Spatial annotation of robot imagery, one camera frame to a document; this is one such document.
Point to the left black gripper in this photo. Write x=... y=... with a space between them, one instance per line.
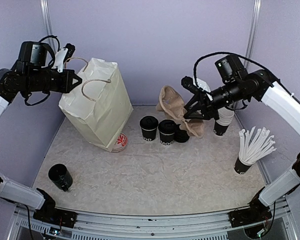
x=65 y=86

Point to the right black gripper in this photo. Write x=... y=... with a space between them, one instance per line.
x=210 y=110

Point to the brown cardboard cup carrier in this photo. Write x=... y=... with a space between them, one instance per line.
x=172 y=105

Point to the stack of paper cups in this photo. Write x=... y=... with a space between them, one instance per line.
x=225 y=118

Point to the beige paper bag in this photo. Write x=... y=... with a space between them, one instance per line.
x=100 y=106

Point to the black lid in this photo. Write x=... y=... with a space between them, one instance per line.
x=167 y=127
x=149 y=123

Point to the black paper cup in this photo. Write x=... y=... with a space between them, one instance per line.
x=166 y=139
x=149 y=135

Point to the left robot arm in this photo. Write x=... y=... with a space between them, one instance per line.
x=37 y=72

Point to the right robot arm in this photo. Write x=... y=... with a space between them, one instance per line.
x=241 y=188

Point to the stack of black lids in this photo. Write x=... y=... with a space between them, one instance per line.
x=181 y=136

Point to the bundle of white straws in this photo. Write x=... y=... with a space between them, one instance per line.
x=255 y=145

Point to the cup holding straws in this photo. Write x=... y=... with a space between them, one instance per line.
x=241 y=167

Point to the red white patterned bowl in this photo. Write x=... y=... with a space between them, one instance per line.
x=120 y=144

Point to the dark green black can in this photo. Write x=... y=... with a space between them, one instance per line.
x=60 y=176

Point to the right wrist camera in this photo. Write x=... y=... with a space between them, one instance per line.
x=194 y=86

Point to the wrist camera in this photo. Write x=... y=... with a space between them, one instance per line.
x=194 y=86
x=62 y=56

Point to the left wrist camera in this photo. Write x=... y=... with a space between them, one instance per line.
x=62 y=56

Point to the left corner metal post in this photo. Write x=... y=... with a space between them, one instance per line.
x=44 y=6

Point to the corner metal post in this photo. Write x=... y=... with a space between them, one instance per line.
x=44 y=6
x=253 y=27

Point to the right corner metal post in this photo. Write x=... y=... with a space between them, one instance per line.
x=253 y=27

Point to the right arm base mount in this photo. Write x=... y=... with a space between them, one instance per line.
x=256 y=212

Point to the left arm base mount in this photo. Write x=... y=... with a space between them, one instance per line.
x=48 y=213

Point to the aluminium front rail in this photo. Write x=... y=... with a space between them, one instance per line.
x=98 y=226

